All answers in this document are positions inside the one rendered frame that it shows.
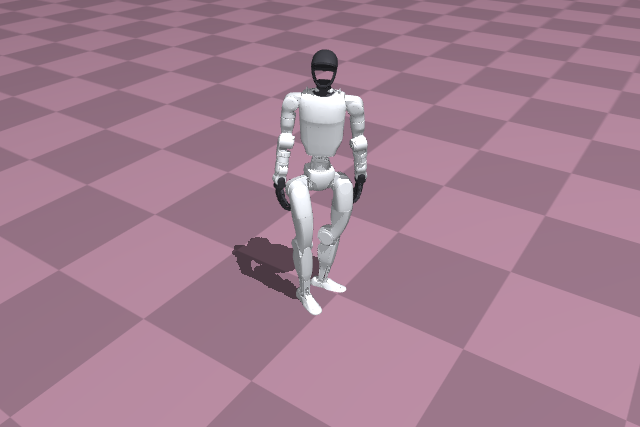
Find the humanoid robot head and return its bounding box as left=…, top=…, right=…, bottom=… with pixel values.
left=311, top=49, right=338, bottom=97

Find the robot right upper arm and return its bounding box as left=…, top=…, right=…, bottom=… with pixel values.
left=279, top=92, right=302, bottom=149

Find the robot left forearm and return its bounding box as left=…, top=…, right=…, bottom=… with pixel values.
left=353, top=136, right=368, bottom=179

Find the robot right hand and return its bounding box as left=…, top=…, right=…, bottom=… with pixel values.
left=274, top=177, right=291, bottom=211

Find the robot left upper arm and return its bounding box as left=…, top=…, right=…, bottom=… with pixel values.
left=345, top=95, right=367, bottom=152

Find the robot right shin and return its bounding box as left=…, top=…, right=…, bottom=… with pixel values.
left=292, top=238, right=313, bottom=297

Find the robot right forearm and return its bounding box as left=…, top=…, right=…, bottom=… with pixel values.
left=272, top=134, right=291, bottom=185

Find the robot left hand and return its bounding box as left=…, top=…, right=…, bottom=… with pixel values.
left=353, top=174, right=366, bottom=203

